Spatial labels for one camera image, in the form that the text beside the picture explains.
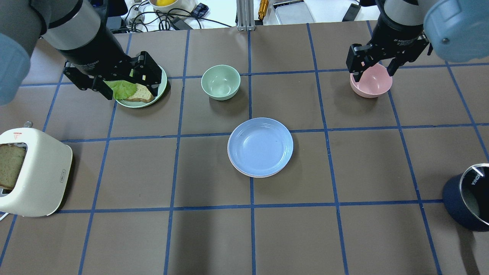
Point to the green bowl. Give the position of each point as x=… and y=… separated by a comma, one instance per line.
x=221, y=82

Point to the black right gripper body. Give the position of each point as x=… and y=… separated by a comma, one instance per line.
x=395, y=31

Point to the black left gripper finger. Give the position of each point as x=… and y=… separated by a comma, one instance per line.
x=153, y=82
x=99, y=85

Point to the bread slice on plate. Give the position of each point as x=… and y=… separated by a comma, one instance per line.
x=142, y=94

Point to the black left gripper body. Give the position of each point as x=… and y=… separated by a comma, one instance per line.
x=94, y=50

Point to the white bowl with toys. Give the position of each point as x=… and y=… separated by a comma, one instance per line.
x=173, y=6

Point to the pink bowl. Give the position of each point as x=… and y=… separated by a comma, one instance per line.
x=375, y=81

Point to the white toaster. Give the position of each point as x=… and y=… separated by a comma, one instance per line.
x=43, y=177

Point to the kitchen scale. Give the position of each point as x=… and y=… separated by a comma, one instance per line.
x=292, y=12

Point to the aluminium frame post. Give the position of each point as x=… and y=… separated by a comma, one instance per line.
x=245, y=15

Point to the blue plate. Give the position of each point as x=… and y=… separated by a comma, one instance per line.
x=260, y=134

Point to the yellow screwdriver handle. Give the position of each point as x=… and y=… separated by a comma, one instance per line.
x=262, y=9

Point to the green lettuce leaf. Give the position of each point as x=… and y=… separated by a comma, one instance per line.
x=121, y=89

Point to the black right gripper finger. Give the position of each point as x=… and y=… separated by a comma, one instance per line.
x=394, y=65
x=357, y=70

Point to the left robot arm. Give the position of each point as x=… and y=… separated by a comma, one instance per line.
x=77, y=31

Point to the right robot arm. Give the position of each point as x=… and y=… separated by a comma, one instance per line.
x=456, y=30

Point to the bread slice in toaster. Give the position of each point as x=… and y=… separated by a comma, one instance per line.
x=11, y=161

